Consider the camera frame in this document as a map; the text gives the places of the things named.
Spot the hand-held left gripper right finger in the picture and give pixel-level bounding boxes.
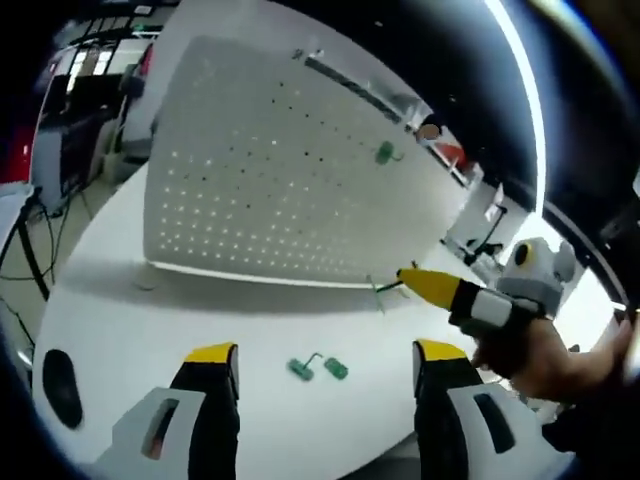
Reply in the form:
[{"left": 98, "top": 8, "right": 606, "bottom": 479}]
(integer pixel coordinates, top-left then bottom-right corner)
[{"left": 412, "top": 338, "right": 576, "bottom": 480}]

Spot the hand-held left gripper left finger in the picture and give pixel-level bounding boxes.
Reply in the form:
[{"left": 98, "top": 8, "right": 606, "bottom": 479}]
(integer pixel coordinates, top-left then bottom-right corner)
[{"left": 97, "top": 342, "right": 241, "bottom": 480}]

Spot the white perforated mounting plate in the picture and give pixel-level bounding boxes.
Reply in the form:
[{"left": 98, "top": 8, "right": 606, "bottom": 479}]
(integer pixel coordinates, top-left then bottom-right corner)
[{"left": 142, "top": 33, "right": 471, "bottom": 294}]

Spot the person's right hand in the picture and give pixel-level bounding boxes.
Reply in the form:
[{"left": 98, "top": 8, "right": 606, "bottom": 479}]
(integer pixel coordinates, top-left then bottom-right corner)
[{"left": 471, "top": 314, "right": 581, "bottom": 401}]

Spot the black computer mouse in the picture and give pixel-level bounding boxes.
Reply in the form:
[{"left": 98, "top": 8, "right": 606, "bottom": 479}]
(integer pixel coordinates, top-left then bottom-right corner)
[{"left": 42, "top": 348, "right": 84, "bottom": 430}]

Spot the person's black clothing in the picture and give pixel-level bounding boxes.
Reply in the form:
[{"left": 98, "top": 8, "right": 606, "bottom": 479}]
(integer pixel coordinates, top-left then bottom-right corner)
[{"left": 542, "top": 394, "right": 640, "bottom": 480}]

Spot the ceiling light strip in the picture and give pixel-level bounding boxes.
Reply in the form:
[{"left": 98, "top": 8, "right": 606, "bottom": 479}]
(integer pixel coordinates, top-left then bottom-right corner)
[{"left": 482, "top": 0, "right": 549, "bottom": 219}]

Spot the white laptop with red screen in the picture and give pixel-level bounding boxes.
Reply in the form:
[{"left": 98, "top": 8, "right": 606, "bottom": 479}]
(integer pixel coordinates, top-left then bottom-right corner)
[{"left": 0, "top": 122, "right": 44, "bottom": 221}]

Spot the dark equipment cabinet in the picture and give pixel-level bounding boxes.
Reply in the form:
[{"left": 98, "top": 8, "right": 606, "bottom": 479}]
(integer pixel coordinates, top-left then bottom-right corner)
[{"left": 32, "top": 72, "right": 126, "bottom": 211}]

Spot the black cable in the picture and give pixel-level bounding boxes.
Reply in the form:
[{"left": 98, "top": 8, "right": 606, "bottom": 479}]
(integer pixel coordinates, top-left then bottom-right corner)
[{"left": 0, "top": 187, "right": 66, "bottom": 301}]

